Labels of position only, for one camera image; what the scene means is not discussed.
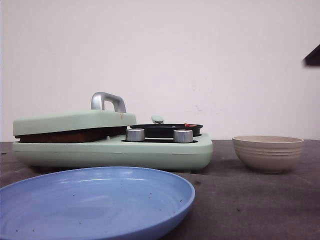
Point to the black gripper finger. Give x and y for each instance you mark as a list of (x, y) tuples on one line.
[(313, 58)]

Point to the beige ribbed bowl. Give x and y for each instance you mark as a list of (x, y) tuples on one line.
[(268, 154)]

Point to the orange shrimp pieces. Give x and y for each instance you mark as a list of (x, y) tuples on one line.
[(189, 125)]

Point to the white bread slice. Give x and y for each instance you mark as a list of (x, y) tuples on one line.
[(73, 136)]

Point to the breakfast maker hinged lid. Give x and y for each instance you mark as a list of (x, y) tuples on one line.
[(107, 110)]

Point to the mint green breakfast maker base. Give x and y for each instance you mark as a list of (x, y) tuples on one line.
[(162, 154)]

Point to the right silver control knob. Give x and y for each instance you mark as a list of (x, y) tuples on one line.
[(183, 136)]

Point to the silver control knob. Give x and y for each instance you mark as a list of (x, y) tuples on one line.
[(183, 136), (135, 135)]

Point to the small black frying pan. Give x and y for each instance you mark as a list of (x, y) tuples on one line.
[(159, 129)]

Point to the left silver control knob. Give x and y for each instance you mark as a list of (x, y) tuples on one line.
[(135, 135)]

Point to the blue round plate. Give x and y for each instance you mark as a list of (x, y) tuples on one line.
[(101, 203)]

